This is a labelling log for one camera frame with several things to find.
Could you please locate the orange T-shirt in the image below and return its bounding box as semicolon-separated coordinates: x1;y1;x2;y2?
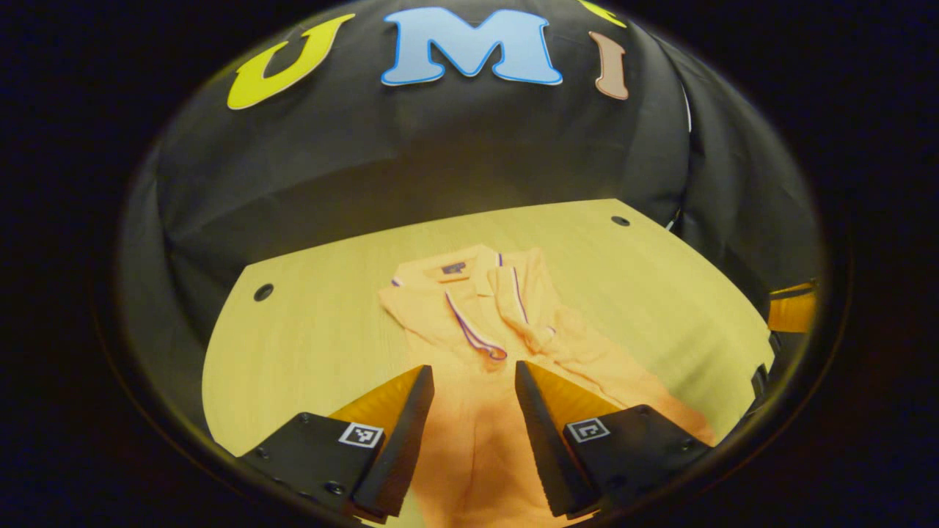
378;244;718;528

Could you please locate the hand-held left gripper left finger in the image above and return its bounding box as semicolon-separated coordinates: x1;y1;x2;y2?
238;365;435;523

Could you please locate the black backdrop cloth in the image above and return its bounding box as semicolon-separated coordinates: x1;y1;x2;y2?
117;0;826;441

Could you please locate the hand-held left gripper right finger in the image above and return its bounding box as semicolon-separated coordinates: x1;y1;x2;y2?
515;361;711;520

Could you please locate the white cable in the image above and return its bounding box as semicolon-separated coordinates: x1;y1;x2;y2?
664;84;693;230

